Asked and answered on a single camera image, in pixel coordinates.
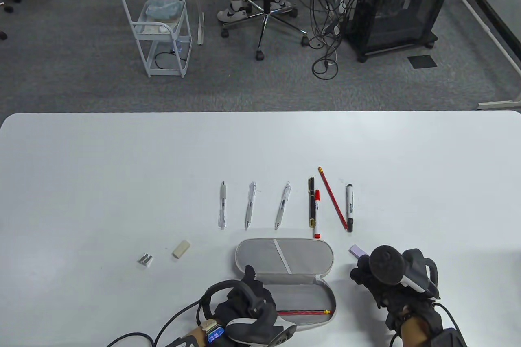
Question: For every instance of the smartwatch with beige band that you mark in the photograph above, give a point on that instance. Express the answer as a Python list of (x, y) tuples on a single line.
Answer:
[(215, 332)]

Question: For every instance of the red-capped white marker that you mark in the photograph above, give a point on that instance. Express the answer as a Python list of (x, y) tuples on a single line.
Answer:
[(316, 217)]

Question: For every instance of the white utility cart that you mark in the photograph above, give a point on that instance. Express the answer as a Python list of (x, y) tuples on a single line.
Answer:
[(179, 63)]

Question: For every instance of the person's right hand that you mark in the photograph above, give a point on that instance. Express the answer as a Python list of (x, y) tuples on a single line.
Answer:
[(390, 302)]

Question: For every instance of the black and gold pen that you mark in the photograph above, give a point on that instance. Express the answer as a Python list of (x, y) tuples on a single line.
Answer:
[(311, 184)]

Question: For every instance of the purple sticky note pad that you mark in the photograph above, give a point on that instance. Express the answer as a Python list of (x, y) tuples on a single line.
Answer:
[(357, 250)]

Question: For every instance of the black-capped white marker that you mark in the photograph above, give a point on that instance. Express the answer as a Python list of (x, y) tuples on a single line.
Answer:
[(349, 206)]

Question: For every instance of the blue plastic bag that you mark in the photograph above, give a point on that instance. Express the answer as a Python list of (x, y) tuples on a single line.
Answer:
[(163, 8)]

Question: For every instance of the black floor plate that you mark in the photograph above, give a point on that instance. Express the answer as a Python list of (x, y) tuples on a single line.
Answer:
[(422, 61)]

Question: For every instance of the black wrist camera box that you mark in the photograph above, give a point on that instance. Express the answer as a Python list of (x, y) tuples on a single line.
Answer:
[(449, 339), (183, 342)]

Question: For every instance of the black mesh cabinet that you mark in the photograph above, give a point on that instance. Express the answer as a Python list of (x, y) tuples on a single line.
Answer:
[(399, 1)]

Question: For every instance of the white desk frame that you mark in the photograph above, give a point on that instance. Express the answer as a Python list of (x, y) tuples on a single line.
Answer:
[(488, 31)]

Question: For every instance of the beige eraser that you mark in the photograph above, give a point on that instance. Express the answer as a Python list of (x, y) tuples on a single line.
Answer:
[(181, 249)]

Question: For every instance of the white desk leg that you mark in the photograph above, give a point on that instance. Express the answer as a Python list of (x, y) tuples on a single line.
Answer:
[(200, 31)]

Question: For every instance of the red pencil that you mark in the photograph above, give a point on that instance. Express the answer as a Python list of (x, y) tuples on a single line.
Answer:
[(333, 198), (301, 312)]

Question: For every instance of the white cartoon-print pencil case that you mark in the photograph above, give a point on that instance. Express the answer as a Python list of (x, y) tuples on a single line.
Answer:
[(301, 257)]

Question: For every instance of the person's left forearm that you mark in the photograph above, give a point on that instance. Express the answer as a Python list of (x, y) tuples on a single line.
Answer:
[(198, 337)]

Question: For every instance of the silver pencil sharpener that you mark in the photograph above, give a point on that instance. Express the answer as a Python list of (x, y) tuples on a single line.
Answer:
[(145, 260)]

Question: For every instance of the person's right forearm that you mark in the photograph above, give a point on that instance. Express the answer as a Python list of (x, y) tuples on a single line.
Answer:
[(411, 330)]

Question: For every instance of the person's left hand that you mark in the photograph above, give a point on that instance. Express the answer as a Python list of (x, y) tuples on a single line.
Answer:
[(252, 302)]

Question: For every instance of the clear gel pen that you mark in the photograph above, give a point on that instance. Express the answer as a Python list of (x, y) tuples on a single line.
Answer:
[(222, 204), (250, 205), (283, 205)]

